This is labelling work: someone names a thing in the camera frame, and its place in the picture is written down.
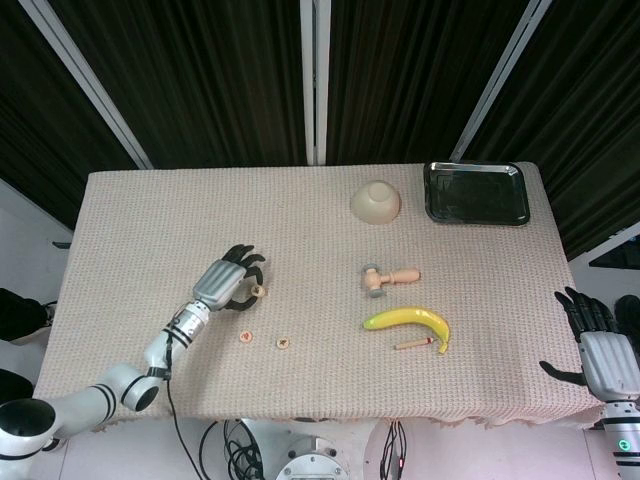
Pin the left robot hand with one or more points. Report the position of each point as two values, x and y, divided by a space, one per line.
220 285

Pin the black trouser leg with shoe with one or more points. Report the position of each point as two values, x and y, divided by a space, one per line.
20 315

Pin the white frame post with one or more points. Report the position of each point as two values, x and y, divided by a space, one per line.
314 80
85 80
495 85

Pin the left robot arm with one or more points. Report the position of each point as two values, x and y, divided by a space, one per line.
95 392

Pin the wooden stick red band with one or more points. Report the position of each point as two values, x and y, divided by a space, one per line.
412 344

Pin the beige woven tablecloth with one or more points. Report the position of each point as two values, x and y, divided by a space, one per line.
320 240

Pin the black rectangular tray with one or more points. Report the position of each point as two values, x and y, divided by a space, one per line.
475 195

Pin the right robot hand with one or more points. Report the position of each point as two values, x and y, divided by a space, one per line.
607 365

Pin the black rounded object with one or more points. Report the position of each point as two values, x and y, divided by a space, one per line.
629 312

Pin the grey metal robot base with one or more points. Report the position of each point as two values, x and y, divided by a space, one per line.
312 460

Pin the yellow banana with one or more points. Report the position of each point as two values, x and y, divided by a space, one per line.
410 317

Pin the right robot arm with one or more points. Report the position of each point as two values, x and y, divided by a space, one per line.
622 440

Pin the dark glossy panel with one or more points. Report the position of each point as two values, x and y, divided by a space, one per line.
620 257

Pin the wooden toy hammer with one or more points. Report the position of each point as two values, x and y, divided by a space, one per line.
380 280

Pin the beige upturned bowl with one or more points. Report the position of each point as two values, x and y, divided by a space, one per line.
376 202

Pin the small black floor bracket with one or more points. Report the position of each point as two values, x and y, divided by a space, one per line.
61 244

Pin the black curtain panel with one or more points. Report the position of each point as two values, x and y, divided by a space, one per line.
400 80
40 125
200 80
590 125

